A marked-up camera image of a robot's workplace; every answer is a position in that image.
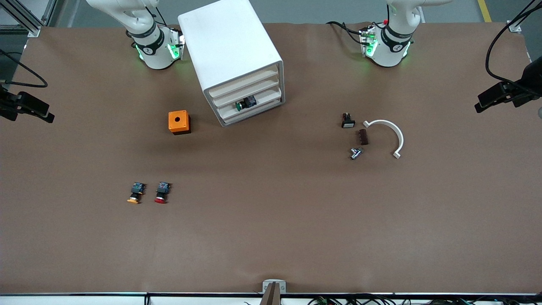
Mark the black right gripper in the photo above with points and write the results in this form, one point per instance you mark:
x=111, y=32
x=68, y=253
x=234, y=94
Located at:
x=5, y=106

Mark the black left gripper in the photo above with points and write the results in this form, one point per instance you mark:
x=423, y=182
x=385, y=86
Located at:
x=531, y=79

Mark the green push button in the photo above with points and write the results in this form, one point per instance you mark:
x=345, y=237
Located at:
x=245, y=103

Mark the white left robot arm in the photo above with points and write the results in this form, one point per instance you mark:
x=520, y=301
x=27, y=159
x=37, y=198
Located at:
x=391, y=46

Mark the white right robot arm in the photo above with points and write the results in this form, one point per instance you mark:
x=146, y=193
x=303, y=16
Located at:
x=156, y=51

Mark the yellow push button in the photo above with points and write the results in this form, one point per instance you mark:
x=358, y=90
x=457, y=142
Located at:
x=135, y=192

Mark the orange button box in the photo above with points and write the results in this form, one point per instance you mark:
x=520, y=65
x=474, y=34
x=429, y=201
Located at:
x=178, y=120

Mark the red push button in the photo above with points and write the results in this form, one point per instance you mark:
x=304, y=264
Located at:
x=162, y=192

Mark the black rectangular white-faced button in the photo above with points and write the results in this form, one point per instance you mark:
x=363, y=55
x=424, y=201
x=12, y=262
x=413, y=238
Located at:
x=347, y=121

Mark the white drawer cabinet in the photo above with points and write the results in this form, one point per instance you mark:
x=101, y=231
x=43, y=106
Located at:
x=224, y=38

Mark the brown terminal block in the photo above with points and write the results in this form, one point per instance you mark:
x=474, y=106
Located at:
x=363, y=137

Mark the small silver black connector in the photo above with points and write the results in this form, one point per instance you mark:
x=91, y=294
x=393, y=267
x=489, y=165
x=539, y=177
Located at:
x=356, y=153

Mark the aluminium frame post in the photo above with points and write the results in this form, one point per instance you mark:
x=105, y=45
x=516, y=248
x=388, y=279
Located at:
x=29, y=25
x=515, y=27

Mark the white curved bracket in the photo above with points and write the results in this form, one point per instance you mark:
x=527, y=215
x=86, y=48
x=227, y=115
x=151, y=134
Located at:
x=396, y=131

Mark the white table edge rail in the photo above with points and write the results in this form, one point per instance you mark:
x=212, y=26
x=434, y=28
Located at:
x=84, y=300

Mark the grey metal bracket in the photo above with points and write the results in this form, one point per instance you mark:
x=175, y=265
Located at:
x=274, y=288

